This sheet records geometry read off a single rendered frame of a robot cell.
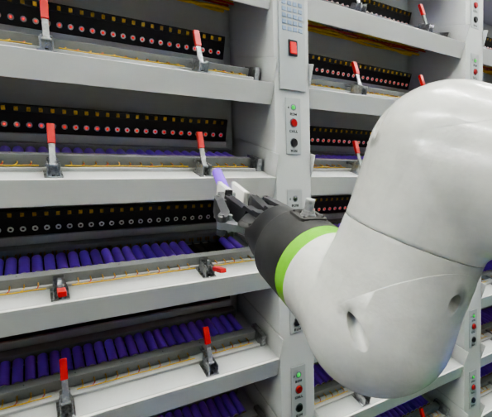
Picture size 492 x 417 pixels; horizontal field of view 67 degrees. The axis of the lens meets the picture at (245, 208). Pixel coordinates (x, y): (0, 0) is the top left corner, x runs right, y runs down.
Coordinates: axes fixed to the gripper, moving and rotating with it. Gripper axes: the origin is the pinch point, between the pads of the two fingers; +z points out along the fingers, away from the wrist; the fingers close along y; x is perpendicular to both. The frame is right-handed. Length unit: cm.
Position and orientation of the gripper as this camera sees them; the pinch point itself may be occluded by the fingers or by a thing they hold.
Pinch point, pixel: (232, 195)
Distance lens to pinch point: 59.7
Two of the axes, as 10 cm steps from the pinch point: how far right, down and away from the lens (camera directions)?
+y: -9.3, 0.1, -3.7
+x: -1.1, 9.5, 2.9
